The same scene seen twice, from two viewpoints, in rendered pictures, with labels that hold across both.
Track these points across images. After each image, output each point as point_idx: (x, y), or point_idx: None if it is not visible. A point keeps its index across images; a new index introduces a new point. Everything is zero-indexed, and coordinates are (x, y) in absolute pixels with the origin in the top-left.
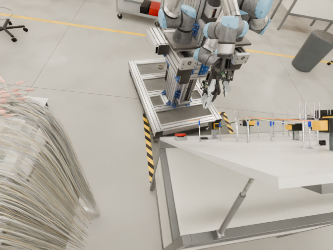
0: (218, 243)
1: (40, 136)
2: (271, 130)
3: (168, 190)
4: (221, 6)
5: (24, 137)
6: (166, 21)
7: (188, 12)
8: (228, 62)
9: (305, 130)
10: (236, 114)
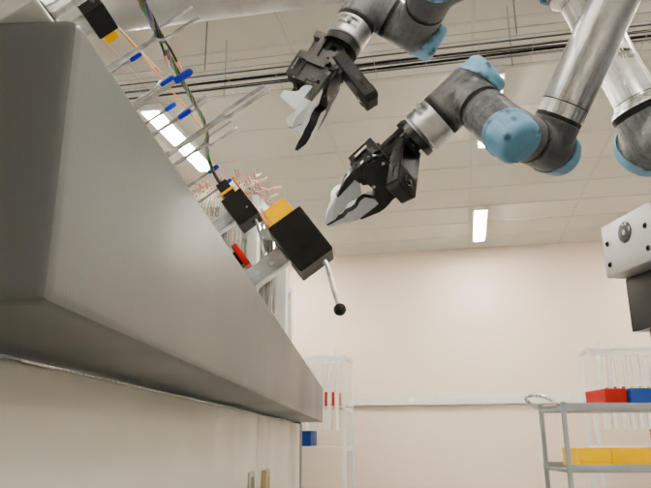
0: None
1: (210, 200)
2: (120, 65)
3: None
4: None
5: (207, 198)
6: (618, 141)
7: None
8: (310, 46)
9: (77, 6)
10: (222, 126)
